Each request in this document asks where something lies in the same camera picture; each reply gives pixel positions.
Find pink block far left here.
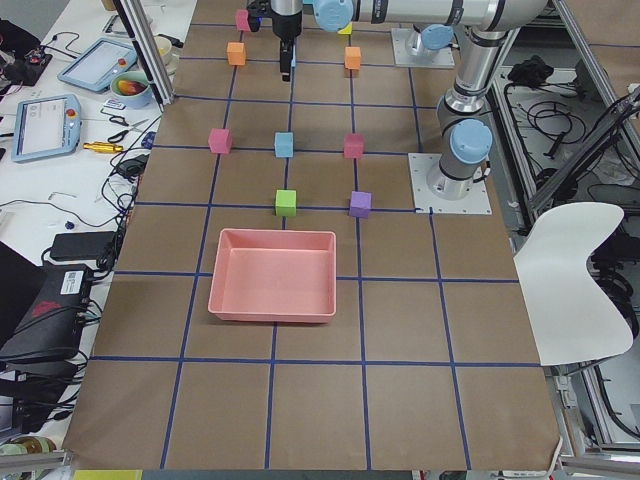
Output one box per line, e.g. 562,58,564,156
208,128,233,154

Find orange block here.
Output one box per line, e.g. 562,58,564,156
344,46,362,71
226,42,247,66

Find blue teach pendant far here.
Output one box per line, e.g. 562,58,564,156
57,38,138,93

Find white chair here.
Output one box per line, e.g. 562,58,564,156
514,202,633,366

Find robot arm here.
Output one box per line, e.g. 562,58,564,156
313,0,546,201

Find orange block far right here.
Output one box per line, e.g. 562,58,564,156
226,42,247,66

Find pink plastic bin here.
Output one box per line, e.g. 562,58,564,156
208,228,337,323

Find magenta block near left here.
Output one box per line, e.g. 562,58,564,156
343,133,365,159

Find black scissors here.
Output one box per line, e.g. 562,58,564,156
107,115,147,144

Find orange block near right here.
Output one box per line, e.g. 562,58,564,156
344,46,362,71

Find light blue block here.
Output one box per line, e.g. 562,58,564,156
274,132,294,158

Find black computer box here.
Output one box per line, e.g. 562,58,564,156
1,263,92,366

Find black power adapter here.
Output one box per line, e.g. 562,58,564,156
49,231,115,261

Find yellow block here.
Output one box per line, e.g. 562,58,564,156
338,22,353,35

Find blue teach pendant near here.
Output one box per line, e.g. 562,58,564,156
11,94,82,163

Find magenta block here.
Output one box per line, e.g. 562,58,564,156
235,9,251,32
343,133,365,159

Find aluminium frame post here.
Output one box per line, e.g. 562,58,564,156
114,0,174,109

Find brass cylinder tool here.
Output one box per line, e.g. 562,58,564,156
83,142,124,155

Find purple block near left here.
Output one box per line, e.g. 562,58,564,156
348,191,373,219

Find magenta block far right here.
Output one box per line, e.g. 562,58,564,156
235,9,251,32

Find green block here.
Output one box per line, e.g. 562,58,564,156
275,189,297,218

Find blue teach pendant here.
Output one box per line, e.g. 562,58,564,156
57,38,138,93
11,94,82,163

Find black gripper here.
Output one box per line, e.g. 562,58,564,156
270,0,303,81

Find bowl with lemon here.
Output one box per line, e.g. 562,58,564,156
154,35,179,74

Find blue bowl with fruit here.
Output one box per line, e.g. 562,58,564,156
110,71,153,109

